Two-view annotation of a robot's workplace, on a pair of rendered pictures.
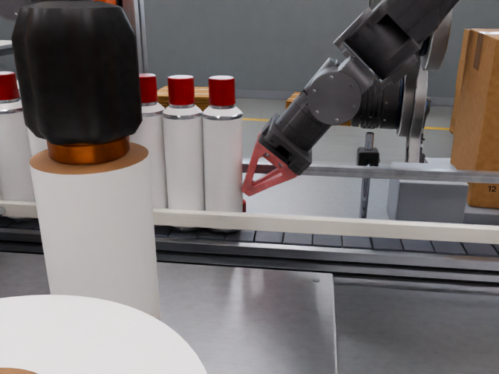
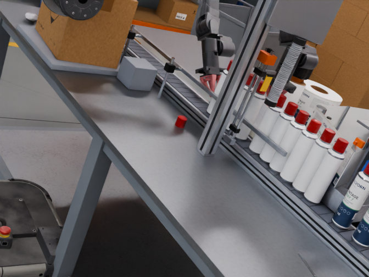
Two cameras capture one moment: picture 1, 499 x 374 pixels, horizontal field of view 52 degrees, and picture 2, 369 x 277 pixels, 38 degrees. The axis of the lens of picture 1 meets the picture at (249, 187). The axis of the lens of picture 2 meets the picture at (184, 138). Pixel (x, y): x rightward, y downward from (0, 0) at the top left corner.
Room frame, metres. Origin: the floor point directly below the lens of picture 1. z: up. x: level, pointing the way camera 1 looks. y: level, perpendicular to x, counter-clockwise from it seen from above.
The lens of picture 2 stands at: (2.09, 1.09, 1.53)
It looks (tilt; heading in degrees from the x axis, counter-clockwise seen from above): 24 degrees down; 218
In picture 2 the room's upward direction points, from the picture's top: 22 degrees clockwise
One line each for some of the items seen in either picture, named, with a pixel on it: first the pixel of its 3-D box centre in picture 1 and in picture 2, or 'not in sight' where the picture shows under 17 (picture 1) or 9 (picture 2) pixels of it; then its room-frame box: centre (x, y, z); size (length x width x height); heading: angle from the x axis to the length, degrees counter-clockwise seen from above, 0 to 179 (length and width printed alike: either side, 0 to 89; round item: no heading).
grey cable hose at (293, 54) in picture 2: not in sight; (284, 72); (0.79, 0.31, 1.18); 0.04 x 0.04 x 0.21
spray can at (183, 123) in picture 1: (184, 154); not in sight; (0.65, 0.09, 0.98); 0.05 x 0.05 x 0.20
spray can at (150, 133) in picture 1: (148, 151); (240, 103); (0.67, 0.14, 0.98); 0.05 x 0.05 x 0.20
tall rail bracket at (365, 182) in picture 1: (367, 191); (170, 78); (0.70, -0.17, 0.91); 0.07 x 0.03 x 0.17; 173
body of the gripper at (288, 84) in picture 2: not in sight; (283, 74); (0.61, 0.20, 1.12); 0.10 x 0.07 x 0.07; 82
